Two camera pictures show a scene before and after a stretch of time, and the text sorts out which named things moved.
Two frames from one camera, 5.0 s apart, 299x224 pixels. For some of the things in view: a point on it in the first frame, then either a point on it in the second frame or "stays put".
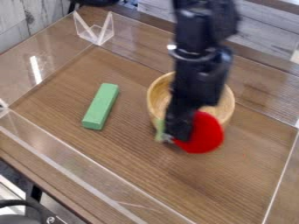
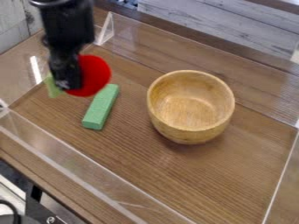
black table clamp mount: (43, 215) stays put
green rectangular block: (98, 114) stays put
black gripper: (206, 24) → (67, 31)
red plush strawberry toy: (209, 135) → (97, 74)
